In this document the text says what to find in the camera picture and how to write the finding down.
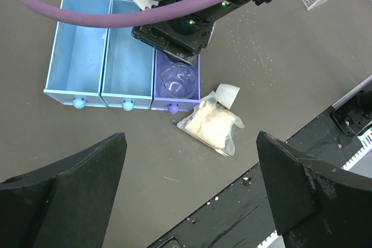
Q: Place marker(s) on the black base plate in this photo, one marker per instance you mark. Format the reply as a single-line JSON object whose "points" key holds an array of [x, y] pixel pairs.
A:
{"points": [[240, 215]]}

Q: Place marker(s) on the bag of cotton balls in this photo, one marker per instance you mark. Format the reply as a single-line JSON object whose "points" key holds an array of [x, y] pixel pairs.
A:
{"points": [[212, 124]]}

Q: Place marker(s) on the clear glass beaker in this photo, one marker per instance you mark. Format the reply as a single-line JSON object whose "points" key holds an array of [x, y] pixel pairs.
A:
{"points": [[179, 82]]}

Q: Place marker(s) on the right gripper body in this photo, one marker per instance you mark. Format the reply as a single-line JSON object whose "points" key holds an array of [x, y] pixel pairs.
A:
{"points": [[182, 38]]}

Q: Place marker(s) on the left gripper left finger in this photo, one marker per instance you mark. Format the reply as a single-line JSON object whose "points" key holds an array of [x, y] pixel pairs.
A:
{"points": [[67, 203]]}

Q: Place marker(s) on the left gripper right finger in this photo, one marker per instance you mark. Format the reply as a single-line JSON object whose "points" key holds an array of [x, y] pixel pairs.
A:
{"points": [[314, 203]]}

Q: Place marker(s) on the blue three-drawer organizer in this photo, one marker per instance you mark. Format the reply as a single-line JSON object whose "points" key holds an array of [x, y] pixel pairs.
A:
{"points": [[101, 67]]}

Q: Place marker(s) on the small white plastic cup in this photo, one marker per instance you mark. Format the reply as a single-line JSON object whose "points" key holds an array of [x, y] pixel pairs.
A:
{"points": [[226, 94]]}

